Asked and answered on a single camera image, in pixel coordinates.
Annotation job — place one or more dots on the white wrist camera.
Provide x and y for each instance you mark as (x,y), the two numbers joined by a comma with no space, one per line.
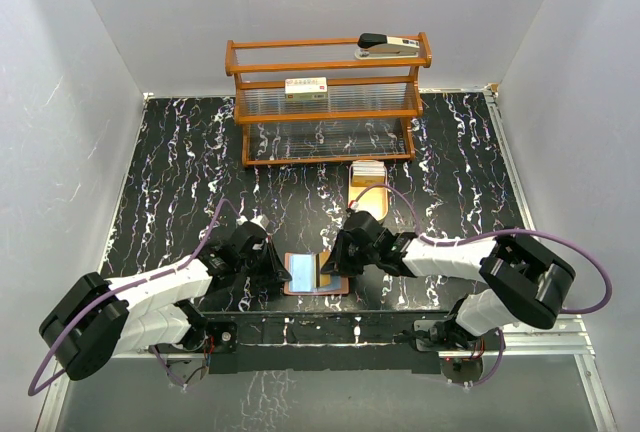
(352,208)
(261,221)

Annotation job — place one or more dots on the wooden three-tier shelf rack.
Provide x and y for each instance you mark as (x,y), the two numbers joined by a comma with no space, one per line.
(368,114)

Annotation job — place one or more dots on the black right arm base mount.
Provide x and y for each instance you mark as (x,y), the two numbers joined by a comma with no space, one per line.
(436,335)

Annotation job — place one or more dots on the white staples box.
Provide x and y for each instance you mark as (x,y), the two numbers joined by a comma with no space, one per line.
(306,89)

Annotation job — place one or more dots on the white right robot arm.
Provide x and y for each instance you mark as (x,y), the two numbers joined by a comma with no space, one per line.
(525,281)

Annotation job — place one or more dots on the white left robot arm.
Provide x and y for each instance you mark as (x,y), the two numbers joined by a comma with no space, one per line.
(100,318)

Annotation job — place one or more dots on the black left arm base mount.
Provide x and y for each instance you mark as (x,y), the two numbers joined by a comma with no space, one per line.
(220,337)

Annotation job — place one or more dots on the stack of cards in tray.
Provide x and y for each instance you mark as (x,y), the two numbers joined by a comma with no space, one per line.
(365,173)

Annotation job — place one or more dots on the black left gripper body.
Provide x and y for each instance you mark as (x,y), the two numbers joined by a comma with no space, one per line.
(258,268)

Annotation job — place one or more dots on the pink leather card holder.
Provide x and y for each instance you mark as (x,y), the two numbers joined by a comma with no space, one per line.
(302,268)

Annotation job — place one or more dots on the black and white stapler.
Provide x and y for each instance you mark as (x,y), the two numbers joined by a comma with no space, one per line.
(380,46)

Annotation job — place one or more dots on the tan oval plastic tray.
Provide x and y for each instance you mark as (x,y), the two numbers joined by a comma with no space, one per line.
(375,201)

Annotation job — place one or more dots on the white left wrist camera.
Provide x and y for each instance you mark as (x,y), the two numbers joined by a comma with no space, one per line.
(261,221)

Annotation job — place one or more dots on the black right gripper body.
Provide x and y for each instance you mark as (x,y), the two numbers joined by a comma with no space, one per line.
(358,258)

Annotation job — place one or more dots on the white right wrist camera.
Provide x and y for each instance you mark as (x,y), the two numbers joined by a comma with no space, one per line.
(352,208)

